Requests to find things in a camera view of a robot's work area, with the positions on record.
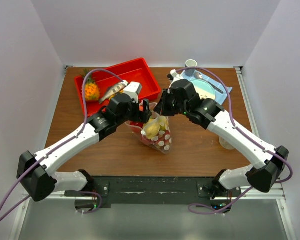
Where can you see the dark red toy apple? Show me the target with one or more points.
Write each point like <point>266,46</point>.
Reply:
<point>150,141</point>

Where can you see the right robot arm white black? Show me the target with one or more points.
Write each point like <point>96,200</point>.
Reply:
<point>266,161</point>

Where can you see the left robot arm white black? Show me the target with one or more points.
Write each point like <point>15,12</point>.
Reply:
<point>38,173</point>

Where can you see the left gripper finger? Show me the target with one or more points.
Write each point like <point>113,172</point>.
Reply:
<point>141,117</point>
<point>145,108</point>

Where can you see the toy pineapple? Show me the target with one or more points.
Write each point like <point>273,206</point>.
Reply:
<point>91,90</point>

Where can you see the grey toy fish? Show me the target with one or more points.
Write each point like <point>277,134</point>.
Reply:
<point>112,90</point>

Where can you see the clear polka dot zip bag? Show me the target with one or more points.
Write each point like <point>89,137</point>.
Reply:
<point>155,135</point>

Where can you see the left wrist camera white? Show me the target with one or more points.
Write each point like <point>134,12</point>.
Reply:
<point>133,90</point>

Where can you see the red plastic tray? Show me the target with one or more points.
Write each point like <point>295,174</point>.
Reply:
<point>135,70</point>

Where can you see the orange toy ginger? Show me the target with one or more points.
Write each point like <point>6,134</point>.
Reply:
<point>113,96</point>

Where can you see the small grey blue cup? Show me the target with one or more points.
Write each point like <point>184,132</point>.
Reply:
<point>190,65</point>

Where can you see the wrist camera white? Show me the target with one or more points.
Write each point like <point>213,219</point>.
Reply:
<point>173,75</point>
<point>133,90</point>

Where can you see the steel spoon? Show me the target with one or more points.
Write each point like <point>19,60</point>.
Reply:
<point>198,75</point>

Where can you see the yellow green toy mango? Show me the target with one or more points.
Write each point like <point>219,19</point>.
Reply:
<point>163,123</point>

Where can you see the yellow toy lemon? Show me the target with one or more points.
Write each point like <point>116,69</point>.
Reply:
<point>151,128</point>

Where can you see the cream and teal plate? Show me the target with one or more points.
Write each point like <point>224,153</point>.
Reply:
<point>204,89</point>

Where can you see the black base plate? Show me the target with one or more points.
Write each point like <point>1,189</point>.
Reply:
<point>152,190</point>

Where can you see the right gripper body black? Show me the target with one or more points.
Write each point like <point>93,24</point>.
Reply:
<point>178,107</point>

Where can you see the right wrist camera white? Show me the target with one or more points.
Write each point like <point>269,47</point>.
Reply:
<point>173,75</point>

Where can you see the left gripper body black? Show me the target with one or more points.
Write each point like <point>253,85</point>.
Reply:
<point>133,110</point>

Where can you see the green floral mug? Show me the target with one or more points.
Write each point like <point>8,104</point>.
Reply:
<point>226,145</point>

